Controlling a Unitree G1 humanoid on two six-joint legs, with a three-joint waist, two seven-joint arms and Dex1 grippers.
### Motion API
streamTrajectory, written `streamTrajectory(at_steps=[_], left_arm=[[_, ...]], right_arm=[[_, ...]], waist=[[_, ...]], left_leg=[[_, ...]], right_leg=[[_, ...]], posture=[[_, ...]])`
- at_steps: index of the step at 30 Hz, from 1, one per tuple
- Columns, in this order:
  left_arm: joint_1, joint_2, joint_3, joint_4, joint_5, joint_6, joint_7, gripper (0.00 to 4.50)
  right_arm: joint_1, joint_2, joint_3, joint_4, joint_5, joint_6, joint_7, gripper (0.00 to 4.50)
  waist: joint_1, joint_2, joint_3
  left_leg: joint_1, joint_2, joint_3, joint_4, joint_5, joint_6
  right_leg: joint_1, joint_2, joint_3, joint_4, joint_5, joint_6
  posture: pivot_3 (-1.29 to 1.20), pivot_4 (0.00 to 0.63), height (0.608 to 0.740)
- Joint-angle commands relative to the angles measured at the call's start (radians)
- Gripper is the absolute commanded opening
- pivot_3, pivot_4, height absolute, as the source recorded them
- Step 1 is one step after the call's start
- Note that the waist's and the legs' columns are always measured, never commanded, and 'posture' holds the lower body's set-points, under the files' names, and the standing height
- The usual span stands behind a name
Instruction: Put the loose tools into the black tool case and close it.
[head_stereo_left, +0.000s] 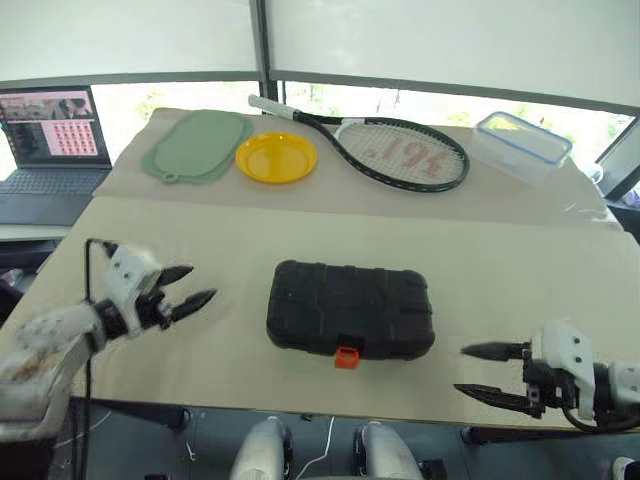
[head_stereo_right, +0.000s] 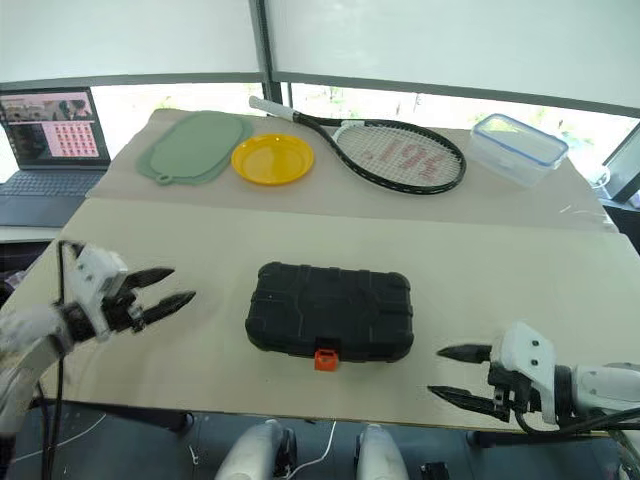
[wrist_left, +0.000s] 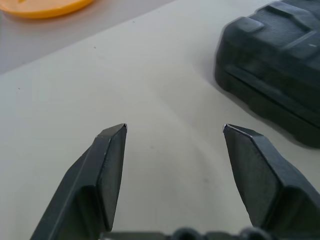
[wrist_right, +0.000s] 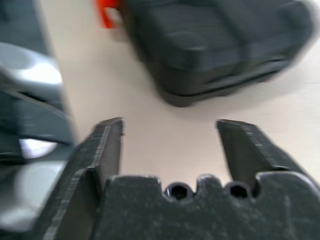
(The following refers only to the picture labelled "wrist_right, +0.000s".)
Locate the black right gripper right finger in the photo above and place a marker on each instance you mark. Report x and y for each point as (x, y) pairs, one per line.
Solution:
(245, 150)

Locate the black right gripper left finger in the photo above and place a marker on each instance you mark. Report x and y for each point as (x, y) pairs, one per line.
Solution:
(82, 170)

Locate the black plastic tool case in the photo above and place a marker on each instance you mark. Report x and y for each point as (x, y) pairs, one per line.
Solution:
(212, 50)

